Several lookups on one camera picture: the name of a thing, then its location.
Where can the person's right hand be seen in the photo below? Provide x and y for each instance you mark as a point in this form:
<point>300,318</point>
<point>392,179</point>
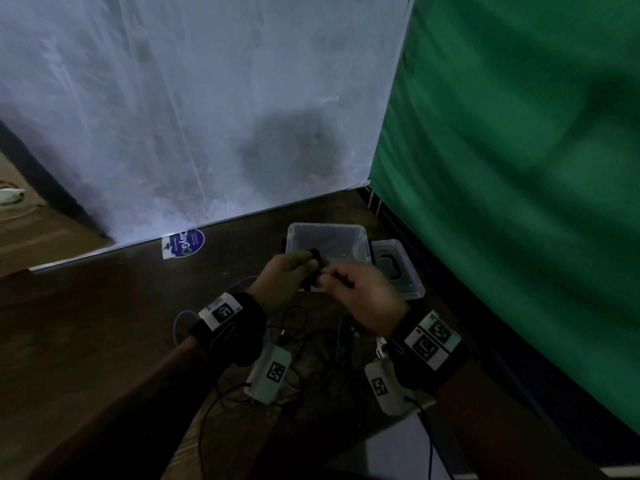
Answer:
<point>367,302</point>

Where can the person's left hand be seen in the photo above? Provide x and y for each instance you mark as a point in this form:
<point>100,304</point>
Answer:
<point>280,284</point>

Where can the person's left fingers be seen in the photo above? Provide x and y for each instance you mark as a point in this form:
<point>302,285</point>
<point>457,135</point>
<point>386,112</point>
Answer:
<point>306,262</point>

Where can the person's right fingers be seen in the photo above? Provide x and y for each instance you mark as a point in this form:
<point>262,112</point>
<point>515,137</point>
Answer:
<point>335,275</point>

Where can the person's left forearm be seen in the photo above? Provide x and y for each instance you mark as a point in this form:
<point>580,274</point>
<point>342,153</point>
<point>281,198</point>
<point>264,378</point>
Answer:
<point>135,409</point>

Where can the person's right forearm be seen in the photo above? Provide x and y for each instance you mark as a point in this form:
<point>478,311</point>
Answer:
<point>505,434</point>

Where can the clear plastic storage box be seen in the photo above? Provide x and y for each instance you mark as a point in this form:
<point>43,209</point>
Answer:
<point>332,239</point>

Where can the small white plug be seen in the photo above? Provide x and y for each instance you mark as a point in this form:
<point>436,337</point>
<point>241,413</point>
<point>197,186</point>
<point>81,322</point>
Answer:
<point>382,347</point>

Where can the black left wristband with marker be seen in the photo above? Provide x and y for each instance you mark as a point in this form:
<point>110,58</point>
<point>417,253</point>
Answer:
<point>231,327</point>

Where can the black right wristband with markers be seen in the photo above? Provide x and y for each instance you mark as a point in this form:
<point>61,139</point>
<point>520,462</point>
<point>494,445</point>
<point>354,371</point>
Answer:
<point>427,352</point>

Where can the blue and white round sticker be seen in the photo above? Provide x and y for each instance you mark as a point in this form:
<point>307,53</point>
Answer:
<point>184,243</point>

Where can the white plastic sheet backdrop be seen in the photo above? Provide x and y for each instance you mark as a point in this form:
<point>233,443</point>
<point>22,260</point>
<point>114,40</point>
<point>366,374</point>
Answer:
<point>200,109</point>

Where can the green cloth curtain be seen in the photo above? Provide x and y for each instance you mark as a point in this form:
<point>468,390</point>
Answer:
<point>515,184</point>

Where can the small white object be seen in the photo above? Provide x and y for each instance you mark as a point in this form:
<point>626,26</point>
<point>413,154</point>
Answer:
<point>11,195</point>

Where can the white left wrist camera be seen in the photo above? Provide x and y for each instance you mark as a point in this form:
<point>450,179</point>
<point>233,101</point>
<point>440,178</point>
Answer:
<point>270,373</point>

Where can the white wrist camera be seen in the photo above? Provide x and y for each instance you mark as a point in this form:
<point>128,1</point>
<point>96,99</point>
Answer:
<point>270,373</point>
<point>386,387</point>

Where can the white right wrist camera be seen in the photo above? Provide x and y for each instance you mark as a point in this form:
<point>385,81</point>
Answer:
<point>386,387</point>

